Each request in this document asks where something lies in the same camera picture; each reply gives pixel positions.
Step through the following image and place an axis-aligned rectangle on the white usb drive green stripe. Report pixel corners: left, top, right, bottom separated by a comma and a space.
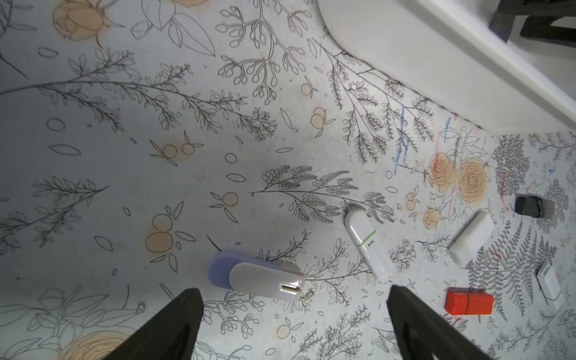
345, 210, 393, 282

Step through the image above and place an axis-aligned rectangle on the purple silver swivel usb drive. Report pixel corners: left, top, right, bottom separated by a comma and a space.
208, 250, 305, 302

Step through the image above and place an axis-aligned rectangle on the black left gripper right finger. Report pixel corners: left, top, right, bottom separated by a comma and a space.
386, 285, 490, 360

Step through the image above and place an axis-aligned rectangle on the red usb drive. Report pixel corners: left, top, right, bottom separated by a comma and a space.
444, 289, 494, 316

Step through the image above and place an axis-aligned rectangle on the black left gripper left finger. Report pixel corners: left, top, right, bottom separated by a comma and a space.
105, 288, 204, 359

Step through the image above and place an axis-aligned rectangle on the white rectangular usb drive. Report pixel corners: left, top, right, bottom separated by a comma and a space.
448, 211, 494, 267

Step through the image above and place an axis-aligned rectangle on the white plastic storage box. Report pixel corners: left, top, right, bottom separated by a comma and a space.
319, 1, 575, 134

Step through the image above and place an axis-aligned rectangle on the dark grey usb drive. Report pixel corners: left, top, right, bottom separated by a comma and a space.
514, 194, 556, 219

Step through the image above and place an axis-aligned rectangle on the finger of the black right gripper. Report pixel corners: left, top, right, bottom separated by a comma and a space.
520, 16, 575, 47
489, 0, 575, 42

